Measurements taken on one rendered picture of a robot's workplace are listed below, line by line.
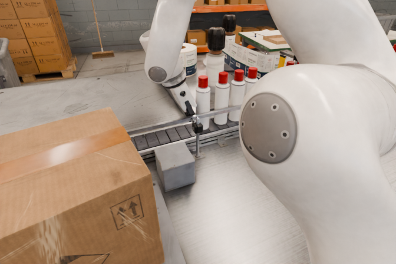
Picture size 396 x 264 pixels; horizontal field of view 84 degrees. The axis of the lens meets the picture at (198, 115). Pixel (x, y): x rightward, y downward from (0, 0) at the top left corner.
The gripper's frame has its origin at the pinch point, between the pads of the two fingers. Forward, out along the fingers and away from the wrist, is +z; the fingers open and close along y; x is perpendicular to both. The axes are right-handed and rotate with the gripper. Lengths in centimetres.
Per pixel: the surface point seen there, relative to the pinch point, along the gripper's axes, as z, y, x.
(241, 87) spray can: -1.7, -2.6, -20.7
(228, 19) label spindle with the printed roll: -4, 57, -51
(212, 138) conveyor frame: 10.1, -5.4, -3.1
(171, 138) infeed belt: 3.1, -2.0, 10.1
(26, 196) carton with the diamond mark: -29, -37, 29
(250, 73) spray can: -3.8, -0.7, -26.3
